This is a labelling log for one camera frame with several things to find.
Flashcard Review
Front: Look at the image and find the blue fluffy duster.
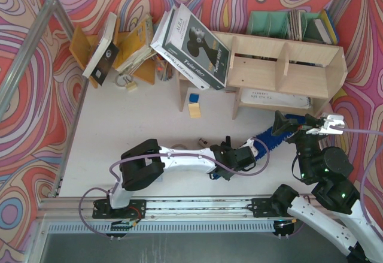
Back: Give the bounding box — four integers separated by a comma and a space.
209, 113, 308, 182

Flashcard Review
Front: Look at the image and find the beige masking tape roll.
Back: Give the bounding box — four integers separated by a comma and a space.
171, 144, 188, 150

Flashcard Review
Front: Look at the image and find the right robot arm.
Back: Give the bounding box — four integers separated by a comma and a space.
270, 111, 382, 262

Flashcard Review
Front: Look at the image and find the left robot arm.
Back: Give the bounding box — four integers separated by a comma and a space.
108, 136, 258, 209

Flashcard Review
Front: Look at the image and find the light wooden bookshelf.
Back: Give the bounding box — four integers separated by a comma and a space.
176, 31, 348, 131

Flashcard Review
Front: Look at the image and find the black clip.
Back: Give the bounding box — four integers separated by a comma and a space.
222, 136, 231, 147

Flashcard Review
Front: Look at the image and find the spiral notebook white cover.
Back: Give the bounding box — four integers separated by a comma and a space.
241, 89, 312, 109

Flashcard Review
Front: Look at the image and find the beige black stapler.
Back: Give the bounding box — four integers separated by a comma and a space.
198, 138, 209, 148

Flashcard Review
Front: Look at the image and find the blue eraser block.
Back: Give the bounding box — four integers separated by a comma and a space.
189, 93, 199, 104

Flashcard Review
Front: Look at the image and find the blue covered notebook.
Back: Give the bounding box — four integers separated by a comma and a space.
314, 9, 339, 46

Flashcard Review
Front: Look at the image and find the green desk organizer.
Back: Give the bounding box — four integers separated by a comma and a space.
246, 11, 325, 44

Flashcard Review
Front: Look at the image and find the pencil cup with pencils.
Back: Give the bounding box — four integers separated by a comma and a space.
154, 55, 173, 81

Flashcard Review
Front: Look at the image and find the Twins story book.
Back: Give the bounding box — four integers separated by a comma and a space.
163, 4, 230, 90

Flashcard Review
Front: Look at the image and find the white Chokladfabriken book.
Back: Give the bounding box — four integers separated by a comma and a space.
150, 5, 210, 90

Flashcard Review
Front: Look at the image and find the yellow worn book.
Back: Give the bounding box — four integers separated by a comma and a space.
115, 14, 154, 75

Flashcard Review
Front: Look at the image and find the black white paperback book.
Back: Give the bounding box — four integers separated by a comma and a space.
83, 12, 119, 86

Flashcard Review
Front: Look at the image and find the orange wooden book stand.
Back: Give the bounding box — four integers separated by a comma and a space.
69, 26, 156, 85

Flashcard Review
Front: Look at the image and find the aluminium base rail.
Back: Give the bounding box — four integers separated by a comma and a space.
37, 195, 256, 221

